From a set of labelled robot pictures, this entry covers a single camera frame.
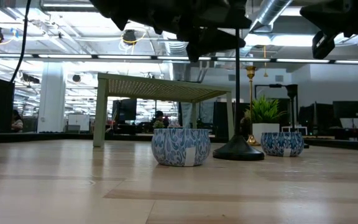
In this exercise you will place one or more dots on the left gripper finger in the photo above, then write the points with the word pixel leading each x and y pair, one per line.
pixel 207 42
pixel 216 14

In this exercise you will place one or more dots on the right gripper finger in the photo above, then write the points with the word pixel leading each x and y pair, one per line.
pixel 325 15
pixel 323 45

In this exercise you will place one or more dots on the gold candlestick holder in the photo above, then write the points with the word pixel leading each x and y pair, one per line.
pixel 251 102

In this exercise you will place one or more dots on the black monitor on arm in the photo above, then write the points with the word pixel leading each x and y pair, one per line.
pixel 348 109

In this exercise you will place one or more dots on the hanging brass pendant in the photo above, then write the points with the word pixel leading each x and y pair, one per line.
pixel 264 62

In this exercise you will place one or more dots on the green perforated metal riser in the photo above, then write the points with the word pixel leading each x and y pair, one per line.
pixel 154 87

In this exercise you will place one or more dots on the pair of black monitors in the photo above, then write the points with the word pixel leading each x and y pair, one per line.
pixel 315 115

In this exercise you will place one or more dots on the black cabinet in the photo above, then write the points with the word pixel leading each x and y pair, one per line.
pixel 224 119

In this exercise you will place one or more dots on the person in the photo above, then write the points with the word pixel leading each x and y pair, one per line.
pixel 17 124
pixel 159 115

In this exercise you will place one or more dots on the green plant in white pot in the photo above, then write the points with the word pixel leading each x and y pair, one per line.
pixel 264 110

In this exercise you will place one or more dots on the black round speaker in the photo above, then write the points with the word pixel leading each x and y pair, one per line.
pixel 76 78

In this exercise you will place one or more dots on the small green succulent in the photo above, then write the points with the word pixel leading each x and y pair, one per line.
pixel 158 124

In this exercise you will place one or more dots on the black monitor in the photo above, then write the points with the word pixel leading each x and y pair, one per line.
pixel 124 109

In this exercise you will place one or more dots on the white building column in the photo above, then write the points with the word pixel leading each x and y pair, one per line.
pixel 51 96

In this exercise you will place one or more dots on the white cabinet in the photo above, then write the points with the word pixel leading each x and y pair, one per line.
pixel 79 122

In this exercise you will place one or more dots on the ribbed silver air duct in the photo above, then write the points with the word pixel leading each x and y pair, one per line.
pixel 177 48

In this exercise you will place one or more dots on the smooth silver air duct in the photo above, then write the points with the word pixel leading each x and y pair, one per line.
pixel 269 12

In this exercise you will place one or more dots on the thin black frame stand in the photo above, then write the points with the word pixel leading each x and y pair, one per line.
pixel 275 85

